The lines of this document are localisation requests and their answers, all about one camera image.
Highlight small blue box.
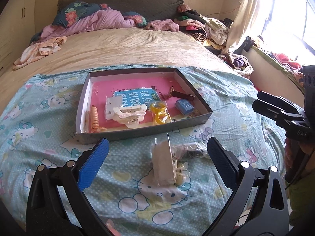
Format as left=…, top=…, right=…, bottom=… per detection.
left=175, top=99, right=194, bottom=115

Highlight bag dark jewelry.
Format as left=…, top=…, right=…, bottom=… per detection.
left=171, top=142, right=209, bottom=160

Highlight dark red leather bracelet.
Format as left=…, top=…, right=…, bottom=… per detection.
left=168, top=85, right=195, bottom=101

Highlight cream pearl hair clip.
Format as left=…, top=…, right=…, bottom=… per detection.
left=175, top=161, right=190, bottom=186

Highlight orange spiral hair clip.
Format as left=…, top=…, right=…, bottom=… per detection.
left=90, top=105, right=107, bottom=133

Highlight yellow rings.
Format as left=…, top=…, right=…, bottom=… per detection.
left=149, top=101, right=173, bottom=126

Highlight clear plastic bag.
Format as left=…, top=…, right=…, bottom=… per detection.
left=151, top=133, right=176, bottom=186

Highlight earring card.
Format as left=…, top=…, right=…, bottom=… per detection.
left=104, top=96, right=123, bottom=120

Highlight cream white hair claw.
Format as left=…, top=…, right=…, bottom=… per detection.
left=111, top=104, right=147, bottom=129

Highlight green fleece garment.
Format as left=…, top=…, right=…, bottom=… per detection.
left=288, top=171, right=314, bottom=226

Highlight clothes heap by window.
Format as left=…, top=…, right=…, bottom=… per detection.
left=218, top=53, right=254, bottom=79

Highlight pile of mixed clothes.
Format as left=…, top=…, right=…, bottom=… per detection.
left=173, top=4, right=233, bottom=55

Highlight Hello Kitty teal bedsheet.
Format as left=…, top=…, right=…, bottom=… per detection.
left=1, top=67, right=285, bottom=235

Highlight cream curtain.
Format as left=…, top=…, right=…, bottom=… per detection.
left=222, top=0, right=272, bottom=54

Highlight dark shallow cardboard box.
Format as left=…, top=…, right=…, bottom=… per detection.
left=76, top=67, right=212, bottom=144

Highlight fuzzy pink garment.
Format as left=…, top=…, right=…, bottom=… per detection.
left=145, top=19, right=179, bottom=32

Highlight pink book blue label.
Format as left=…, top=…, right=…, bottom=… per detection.
left=88, top=74, right=184, bottom=132

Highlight beige bed cover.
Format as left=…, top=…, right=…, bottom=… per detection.
left=0, top=27, right=247, bottom=109

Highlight dark grey headboard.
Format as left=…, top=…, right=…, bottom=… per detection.
left=57, top=0, right=184, bottom=21

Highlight peach white garment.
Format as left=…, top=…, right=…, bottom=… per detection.
left=12, top=36, right=67, bottom=70

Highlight pink purple duvet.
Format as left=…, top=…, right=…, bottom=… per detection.
left=40, top=9, right=136, bottom=41

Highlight cream white wardrobe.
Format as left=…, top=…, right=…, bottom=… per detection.
left=1, top=0, right=35, bottom=75

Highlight floral dark blue pillow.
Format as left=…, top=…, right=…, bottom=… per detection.
left=51, top=1, right=108, bottom=28

